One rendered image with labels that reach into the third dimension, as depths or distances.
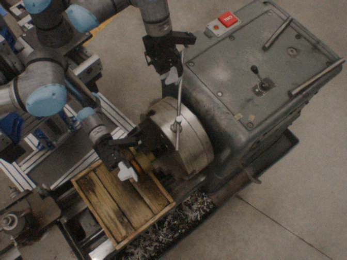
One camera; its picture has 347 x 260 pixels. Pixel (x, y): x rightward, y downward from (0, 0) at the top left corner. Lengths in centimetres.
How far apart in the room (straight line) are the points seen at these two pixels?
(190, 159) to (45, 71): 54
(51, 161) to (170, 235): 103
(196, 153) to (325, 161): 167
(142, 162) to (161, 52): 42
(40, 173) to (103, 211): 96
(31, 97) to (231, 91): 65
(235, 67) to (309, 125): 159
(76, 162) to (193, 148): 125
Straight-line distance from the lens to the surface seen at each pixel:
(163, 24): 83
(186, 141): 102
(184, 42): 91
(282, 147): 187
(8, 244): 141
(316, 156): 258
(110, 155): 114
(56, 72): 99
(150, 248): 159
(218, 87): 109
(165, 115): 105
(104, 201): 133
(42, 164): 222
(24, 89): 98
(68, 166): 215
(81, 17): 81
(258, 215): 229
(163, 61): 88
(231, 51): 120
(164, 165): 111
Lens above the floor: 217
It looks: 66 degrees down
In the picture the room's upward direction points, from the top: 3 degrees clockwise
